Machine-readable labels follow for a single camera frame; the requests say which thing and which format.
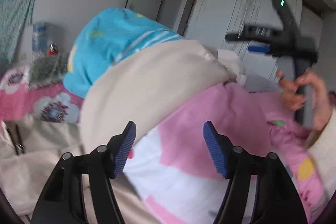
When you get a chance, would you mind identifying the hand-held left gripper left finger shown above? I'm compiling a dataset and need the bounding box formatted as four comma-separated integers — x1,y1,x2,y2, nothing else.
31,121,137,224

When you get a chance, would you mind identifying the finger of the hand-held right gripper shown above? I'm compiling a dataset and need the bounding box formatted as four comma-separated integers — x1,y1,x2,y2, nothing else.
226,25,275,42
247,43,275,56

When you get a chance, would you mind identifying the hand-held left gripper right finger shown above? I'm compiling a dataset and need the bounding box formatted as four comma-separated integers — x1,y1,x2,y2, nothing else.
203,121,307,224

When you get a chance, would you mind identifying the beige zip jacket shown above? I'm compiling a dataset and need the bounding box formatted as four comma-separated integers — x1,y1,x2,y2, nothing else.
0,39,247,224

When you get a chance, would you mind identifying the person's right forearm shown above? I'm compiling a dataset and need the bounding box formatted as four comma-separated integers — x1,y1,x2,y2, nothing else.
306,109,336,188

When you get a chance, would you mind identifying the person's right hand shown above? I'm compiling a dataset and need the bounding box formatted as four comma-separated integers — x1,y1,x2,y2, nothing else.
277,69,334,131

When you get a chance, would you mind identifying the pink turquoise printed quilt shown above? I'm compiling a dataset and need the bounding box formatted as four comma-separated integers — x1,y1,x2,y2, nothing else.
63,7,331,224

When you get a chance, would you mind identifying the white wardrobe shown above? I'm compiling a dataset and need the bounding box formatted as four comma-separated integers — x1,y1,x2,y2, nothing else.
184,0,305,83

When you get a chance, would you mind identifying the grey patterned pillow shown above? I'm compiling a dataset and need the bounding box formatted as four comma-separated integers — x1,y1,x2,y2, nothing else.
29,53,70,88

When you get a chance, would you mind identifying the pink floral fleece blanket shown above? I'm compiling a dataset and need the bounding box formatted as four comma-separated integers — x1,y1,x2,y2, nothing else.
0,67,84,123

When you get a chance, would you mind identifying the blue water jug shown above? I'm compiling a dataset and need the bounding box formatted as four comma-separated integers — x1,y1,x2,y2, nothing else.
31,22,53,52

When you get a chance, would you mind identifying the teal floral hanging cloth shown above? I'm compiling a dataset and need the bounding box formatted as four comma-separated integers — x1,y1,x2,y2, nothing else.
0,0,40,64

